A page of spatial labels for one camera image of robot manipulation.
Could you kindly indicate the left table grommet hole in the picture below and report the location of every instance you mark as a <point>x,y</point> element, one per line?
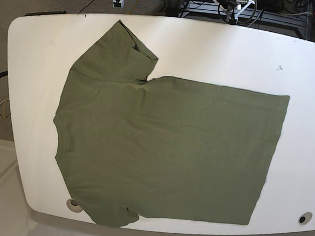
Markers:
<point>73,206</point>

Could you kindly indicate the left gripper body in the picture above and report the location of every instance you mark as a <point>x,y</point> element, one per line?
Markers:
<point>230,10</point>

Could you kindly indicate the black bar behind table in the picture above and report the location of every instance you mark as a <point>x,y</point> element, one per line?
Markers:
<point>45,13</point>

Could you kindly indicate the table grommet hole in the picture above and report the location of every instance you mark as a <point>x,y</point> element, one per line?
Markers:
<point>73,206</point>
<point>305,218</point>

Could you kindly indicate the aluminium frame rack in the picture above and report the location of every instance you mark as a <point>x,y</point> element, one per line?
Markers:
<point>248,13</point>

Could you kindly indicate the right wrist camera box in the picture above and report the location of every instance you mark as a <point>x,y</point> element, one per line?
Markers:
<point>118,4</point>

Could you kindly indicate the right table grommet hole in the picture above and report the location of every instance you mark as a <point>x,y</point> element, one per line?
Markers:
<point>305,218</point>

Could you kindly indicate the olive green T-shirt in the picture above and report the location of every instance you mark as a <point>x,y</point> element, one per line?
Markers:
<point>129,147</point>

